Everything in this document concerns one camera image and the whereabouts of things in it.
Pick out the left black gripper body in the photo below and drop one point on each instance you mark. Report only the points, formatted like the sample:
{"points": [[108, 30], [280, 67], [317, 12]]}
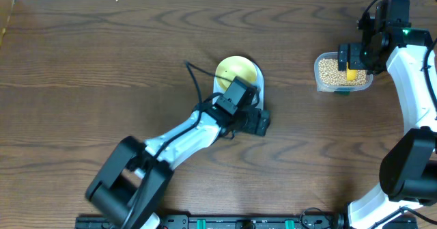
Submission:
{"points": [[249, 119]]}

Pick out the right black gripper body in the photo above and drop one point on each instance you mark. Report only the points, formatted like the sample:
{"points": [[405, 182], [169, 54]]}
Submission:
{"points": [[360, 57]]}

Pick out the yellow measuring scoop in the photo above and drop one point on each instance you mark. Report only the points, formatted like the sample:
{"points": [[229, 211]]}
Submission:
{"points": [[351, 74]]}

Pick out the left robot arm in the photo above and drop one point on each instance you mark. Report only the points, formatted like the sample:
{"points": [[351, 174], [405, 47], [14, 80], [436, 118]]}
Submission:
{"points": [[130, 184]]}

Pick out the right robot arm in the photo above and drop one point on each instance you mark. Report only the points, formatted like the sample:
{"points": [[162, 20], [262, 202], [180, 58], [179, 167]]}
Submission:
{"points": [[407, 174]]}

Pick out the white digital kitchen scale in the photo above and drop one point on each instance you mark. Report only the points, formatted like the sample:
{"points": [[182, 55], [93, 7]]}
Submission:
{"points": [[259, 84]]}

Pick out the yellow plastic bowl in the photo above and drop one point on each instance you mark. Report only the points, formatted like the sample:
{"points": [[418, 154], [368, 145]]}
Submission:
{"points": [[231, 67]]}

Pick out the soybeans in container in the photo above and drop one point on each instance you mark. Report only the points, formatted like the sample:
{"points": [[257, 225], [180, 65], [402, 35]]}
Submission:
{"points": [[329, 74]]}

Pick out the clear plastic container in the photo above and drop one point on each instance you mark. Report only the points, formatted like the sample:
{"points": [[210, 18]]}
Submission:
{"points": [[322, 87]]}

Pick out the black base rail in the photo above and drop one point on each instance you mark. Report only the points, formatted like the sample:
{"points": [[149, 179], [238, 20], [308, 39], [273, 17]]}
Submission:
{"points": [[186, 222]]}

